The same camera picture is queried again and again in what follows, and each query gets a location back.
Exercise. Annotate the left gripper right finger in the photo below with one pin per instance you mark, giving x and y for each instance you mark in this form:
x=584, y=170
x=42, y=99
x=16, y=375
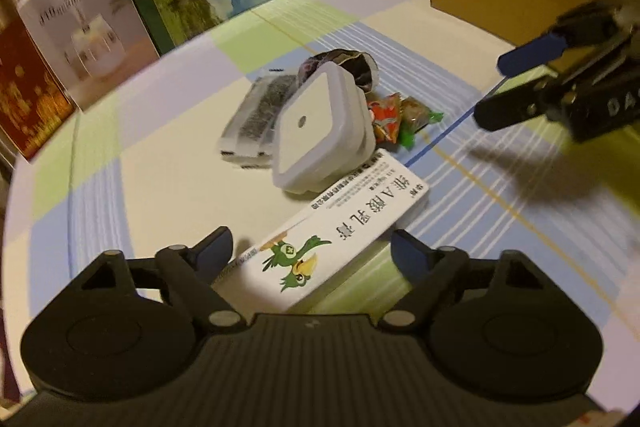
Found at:
x=431, y=273

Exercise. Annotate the blue finger of the right gripper afar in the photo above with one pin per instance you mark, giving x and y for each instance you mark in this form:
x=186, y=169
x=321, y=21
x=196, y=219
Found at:
x=539, y=51

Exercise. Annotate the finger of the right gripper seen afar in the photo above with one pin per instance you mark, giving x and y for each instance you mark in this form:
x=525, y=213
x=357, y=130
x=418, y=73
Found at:
x=514, y=106

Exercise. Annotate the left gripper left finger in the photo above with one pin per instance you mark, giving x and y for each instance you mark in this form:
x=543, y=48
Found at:
x=189, y=274

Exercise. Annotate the white parrot ointment box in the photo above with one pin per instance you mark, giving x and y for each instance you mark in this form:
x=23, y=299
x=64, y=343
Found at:
x=322, y=244

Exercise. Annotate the green candy packet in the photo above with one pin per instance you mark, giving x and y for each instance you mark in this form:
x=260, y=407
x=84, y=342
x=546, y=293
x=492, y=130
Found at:
x=415, y=116

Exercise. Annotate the grey sachet packet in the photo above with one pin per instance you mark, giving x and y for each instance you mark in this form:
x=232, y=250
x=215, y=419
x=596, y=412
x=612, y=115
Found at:
x=247, y=140

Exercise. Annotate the dark purple sock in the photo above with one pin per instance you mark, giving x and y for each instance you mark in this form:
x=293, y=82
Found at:
x=361, y=65

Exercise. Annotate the white square night light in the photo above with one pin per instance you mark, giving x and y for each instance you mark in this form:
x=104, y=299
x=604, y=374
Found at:
x=322, y=133

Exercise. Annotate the red snack packet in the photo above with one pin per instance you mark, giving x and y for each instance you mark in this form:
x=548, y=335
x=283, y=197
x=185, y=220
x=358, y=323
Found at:
x=386, y=118

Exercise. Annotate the checked bed sheet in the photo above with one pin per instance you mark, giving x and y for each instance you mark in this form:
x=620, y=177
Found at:
x=140, y=170

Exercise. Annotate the red gift box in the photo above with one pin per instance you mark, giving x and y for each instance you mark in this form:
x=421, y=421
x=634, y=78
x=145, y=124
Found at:
x=33, y=103

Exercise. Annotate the white humidifier box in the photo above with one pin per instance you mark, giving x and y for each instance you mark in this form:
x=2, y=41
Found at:
x=92, y=46

